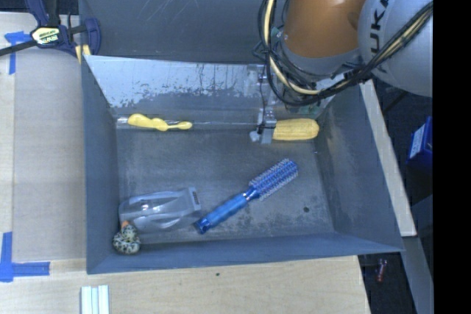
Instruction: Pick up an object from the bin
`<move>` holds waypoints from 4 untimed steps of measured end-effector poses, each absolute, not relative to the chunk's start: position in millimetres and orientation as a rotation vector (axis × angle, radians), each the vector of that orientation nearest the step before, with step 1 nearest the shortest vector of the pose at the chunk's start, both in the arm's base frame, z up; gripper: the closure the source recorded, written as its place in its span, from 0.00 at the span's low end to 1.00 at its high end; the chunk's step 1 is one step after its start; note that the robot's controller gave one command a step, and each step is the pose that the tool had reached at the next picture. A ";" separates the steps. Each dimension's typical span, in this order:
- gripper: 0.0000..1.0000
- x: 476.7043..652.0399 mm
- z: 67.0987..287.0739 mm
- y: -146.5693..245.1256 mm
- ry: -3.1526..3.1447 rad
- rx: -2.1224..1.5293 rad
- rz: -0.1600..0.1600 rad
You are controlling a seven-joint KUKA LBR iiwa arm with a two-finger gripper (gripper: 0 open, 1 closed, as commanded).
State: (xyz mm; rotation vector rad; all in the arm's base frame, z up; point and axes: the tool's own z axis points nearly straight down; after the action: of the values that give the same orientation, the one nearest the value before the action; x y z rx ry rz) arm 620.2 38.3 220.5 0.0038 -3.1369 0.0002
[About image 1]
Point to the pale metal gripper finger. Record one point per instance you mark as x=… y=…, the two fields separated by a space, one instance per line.
x=270 y=119
x=260 y=138

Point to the yellow toy corn cob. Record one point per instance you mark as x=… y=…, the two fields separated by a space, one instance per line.
x=298 y=129

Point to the grey metal bin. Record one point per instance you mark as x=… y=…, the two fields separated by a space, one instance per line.
x=221 y=165

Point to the blue round hairbrush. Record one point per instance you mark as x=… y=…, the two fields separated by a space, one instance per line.
x=257 y=191

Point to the yellow lumpy toy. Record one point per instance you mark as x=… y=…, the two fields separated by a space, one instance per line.
x=154 y=122

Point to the spotted toy duck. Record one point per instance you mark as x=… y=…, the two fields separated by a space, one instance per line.
x=127 y=240

